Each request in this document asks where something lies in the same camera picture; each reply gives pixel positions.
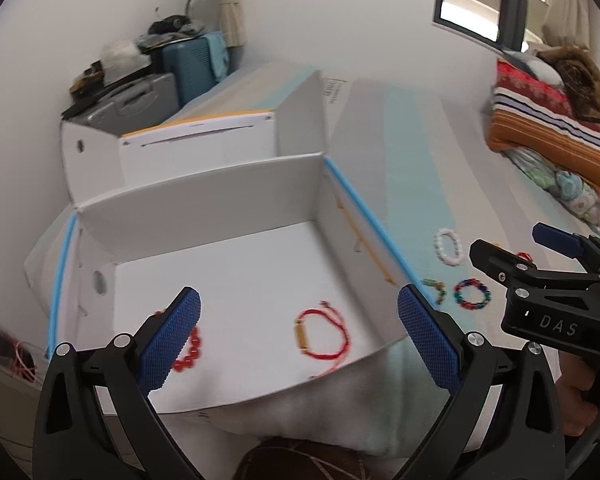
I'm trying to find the floral blanket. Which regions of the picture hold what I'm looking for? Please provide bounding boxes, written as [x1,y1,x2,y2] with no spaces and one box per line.
[505,147,600,233]

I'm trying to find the multicolour bead bracelet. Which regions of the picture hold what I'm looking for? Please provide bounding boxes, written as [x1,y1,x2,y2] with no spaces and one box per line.
[453,277,490,311]

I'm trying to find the beige curtain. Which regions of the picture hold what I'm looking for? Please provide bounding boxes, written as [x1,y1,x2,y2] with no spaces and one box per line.
[217,0,246,48]

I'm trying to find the window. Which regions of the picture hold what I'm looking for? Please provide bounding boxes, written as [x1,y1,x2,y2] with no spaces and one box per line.
[432,0,551,53]

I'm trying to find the white plastic bag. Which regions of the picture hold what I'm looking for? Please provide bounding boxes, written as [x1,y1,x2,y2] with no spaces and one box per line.
[100,39,151,86]

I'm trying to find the person's right hand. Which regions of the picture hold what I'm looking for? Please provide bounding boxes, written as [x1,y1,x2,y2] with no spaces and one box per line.
[555,355,600,436]

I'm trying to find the white bead bracelet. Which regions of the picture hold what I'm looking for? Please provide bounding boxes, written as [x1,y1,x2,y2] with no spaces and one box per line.
[433,228,463,266]

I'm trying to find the light blue cloth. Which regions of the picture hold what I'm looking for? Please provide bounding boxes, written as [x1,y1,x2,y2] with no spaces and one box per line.
[202,31,231,81]

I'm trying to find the green and orange bead bracelet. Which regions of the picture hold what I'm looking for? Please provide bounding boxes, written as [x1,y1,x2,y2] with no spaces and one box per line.
[421,278,447,308]

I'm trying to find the grey suitcase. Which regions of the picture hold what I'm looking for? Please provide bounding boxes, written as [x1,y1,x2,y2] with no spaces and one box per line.
[62,74,181,133]

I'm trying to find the brown fur coat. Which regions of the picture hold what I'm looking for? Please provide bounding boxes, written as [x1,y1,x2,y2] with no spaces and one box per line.
[537,45,600,121]

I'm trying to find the striped folded blankets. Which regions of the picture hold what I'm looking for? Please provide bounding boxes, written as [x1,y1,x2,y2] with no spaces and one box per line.
[487,57,600,196]

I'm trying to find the dark small items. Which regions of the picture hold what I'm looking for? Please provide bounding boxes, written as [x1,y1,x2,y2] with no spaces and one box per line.
[70,62,103,98]

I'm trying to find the black clothes pile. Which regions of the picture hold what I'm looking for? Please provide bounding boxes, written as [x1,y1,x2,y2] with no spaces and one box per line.
[137,15,206,51]

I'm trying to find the blue suitcase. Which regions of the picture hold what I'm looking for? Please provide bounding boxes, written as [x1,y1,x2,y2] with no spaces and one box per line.
[161,35,216,108]

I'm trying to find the white pillow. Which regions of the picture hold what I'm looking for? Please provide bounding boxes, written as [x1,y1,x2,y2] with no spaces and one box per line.
[502,50,563,83]

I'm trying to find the white cardboard box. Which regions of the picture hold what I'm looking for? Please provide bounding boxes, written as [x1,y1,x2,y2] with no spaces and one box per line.
[24,62,421,416]

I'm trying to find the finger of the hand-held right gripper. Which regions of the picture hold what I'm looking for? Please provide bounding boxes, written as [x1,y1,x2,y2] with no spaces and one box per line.
[469,239,596,293]
[532,223,600,286]

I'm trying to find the orange cable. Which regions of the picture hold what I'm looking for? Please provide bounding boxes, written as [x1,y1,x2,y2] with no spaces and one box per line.
[10,342,38,383]

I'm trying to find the red string bracelet gold bead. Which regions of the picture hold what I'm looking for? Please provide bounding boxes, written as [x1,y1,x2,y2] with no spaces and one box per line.
[295,301,352,380]

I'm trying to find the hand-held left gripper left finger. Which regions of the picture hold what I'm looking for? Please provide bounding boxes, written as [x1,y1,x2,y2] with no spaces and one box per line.
[34,286,203,480]

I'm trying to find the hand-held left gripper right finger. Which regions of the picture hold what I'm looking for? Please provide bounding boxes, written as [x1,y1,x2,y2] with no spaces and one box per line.
[396,284,563,480]

